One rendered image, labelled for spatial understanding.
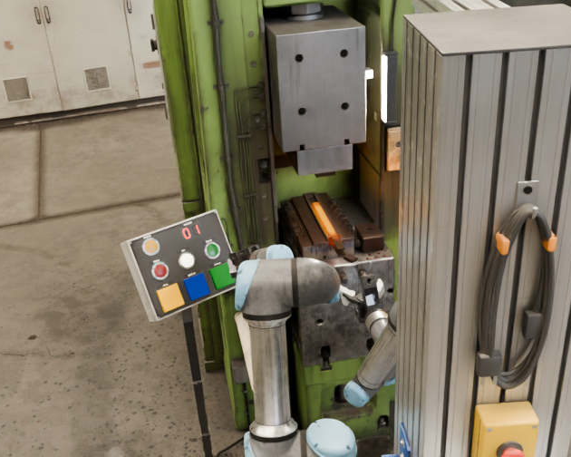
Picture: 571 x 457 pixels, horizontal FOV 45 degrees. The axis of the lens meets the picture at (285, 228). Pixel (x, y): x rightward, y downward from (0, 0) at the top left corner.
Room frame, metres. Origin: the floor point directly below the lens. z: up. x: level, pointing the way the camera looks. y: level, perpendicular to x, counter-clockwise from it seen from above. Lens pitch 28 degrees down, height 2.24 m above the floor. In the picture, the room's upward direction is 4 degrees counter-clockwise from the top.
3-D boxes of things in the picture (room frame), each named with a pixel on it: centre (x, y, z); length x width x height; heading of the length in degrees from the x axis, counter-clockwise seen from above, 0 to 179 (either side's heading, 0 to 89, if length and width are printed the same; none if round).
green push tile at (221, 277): (2.01, 0.23, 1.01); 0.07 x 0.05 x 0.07; 124
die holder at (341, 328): (2.46, -0.17, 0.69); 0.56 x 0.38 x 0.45; 9
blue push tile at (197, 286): (1.95, 0.31, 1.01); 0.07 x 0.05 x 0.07; 124
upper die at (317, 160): (2.44, -0.12, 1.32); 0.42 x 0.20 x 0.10; 9
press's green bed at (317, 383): (2.46, -0.17, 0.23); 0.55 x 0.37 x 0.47; 9
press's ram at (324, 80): (2.44, -0.16, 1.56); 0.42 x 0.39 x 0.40; 9
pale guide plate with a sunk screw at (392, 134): (2.41, -0.45, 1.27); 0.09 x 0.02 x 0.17; 99
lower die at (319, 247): (2.44, -0.12, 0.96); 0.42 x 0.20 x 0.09; 9
